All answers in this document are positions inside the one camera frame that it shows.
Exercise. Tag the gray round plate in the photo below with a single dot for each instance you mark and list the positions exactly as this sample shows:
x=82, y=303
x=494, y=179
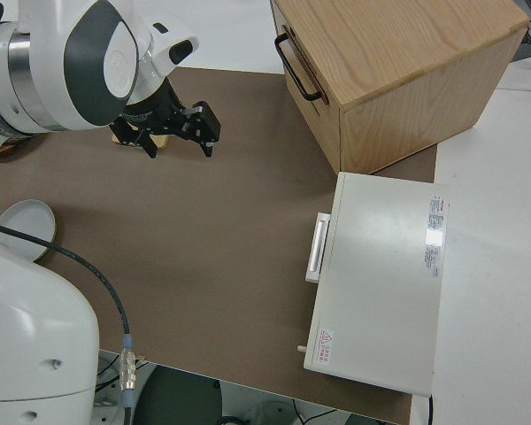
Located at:
x=26, y=221

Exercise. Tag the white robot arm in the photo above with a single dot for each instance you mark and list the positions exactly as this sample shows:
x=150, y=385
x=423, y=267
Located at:
x=26, y=332

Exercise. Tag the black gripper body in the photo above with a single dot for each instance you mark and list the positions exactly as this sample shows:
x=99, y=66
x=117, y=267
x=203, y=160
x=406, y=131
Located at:
x=152, y=113

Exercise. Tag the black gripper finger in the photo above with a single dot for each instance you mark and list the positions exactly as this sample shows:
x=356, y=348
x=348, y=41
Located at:
x=149, y=145
x=207, y=148

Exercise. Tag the brown wicker basket tray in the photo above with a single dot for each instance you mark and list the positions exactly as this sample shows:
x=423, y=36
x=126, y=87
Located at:
x=13, y=146

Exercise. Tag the light wooden drawer box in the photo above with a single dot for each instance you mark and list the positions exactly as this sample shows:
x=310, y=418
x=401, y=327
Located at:
x=402, y=53

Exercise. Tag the white toaster oven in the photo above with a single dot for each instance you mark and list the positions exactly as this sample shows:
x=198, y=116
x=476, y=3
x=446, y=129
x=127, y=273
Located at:
x=380, y=288

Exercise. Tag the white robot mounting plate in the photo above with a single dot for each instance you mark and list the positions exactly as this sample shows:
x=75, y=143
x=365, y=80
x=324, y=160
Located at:
x=110, y=405

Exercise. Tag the brown table mat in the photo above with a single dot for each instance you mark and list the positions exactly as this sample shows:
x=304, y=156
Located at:
x=181, y=243

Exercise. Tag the wooden mug stand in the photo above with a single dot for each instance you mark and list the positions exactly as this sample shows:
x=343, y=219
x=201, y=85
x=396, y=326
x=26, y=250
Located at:
x=163, y=141

